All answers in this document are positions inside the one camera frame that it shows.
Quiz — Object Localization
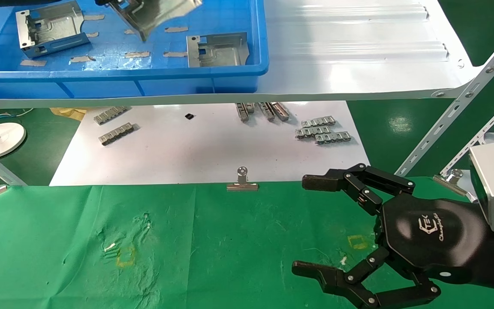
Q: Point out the yellow crumpled material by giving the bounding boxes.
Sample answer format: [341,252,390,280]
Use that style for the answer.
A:
[50,107,88,122]

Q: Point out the blue plastic bin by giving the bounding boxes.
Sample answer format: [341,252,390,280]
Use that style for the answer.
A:
[0,0,270,100]

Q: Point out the grey sheet metal bracket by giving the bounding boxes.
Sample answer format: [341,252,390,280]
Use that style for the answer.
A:
[15,1,91,59]
[187,32,250,68]
[97,0,203,42]

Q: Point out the white round stand base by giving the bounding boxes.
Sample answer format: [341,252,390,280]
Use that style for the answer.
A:
[0,112,27,158]

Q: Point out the white floor board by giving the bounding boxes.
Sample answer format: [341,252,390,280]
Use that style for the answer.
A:
[50,101,376,187]

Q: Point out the white perforated angle rail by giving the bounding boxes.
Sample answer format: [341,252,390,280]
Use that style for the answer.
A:
[392,19,494,179]
[439,89,494,176]

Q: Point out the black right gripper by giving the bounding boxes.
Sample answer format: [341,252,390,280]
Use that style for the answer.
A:
[292,163,488,309]

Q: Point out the green table cloth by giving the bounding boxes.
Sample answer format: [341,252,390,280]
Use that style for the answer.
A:
[0,176,494,309]

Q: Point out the white shelf board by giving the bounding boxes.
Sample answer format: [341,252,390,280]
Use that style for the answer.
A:
[0,0,484,110]

